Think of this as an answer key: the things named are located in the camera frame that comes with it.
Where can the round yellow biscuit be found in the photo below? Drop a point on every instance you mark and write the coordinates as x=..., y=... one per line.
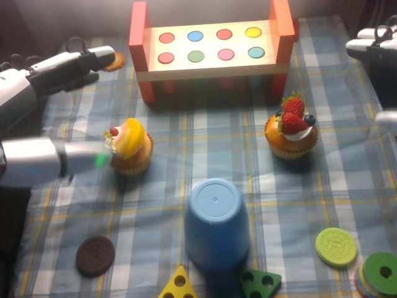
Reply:
x=118, y=62

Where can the green sandwich cookie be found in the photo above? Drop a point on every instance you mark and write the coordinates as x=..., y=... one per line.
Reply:
x=336, y=246

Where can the yellow triangle block with holes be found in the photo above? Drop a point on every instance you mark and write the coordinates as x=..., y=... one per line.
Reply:
x=179, y=285

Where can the brown sandwich cookie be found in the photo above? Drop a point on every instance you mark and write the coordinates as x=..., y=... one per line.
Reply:
x=95, y=256

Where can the wooden peg hammer bench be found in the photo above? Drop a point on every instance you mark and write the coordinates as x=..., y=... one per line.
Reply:
x=211, y=66

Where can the strawberry cupcake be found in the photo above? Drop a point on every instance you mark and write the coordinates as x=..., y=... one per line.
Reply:
x=291, y=136

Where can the peach slice cupcake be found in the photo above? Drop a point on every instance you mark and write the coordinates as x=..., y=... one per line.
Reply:
x=133, y=142

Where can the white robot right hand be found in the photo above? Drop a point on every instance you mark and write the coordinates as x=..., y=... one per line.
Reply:
x=383, y=74

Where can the blue plaid tablecloth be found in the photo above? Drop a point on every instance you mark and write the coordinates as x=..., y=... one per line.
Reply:
x=217, y=149

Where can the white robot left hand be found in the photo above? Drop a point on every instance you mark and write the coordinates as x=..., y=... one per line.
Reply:
x=18, y=90

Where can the green triangle block with holes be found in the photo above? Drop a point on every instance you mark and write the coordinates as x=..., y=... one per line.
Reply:
x=259, y=284

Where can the blue plastic cup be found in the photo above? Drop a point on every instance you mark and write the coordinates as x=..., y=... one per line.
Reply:
x=215, y=226

